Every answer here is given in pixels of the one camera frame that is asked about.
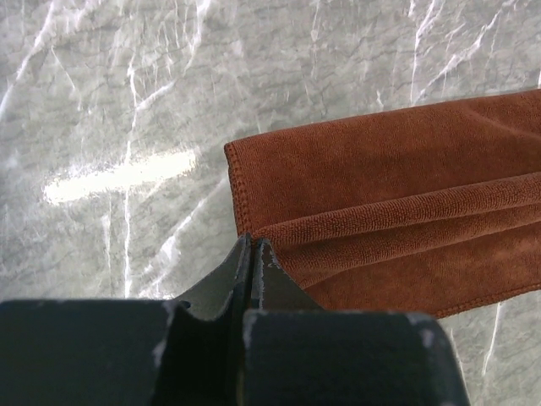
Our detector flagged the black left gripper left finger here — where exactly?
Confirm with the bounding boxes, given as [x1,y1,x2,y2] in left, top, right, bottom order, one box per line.
[1,235,252,405]

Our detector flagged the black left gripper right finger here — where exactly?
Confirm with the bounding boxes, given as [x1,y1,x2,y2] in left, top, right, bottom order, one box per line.
[243,239,469,405]

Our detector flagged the brown towel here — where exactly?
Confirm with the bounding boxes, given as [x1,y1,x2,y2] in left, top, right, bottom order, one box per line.
[224,90,540,317]

